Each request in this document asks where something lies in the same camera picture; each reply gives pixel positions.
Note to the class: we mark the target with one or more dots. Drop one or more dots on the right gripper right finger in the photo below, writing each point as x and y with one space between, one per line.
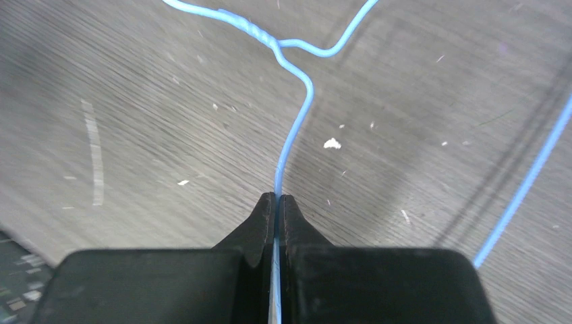
324 283

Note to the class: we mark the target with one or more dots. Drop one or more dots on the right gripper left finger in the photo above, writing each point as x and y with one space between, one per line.
228 283

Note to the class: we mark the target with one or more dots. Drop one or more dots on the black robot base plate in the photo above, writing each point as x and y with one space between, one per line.
24 276

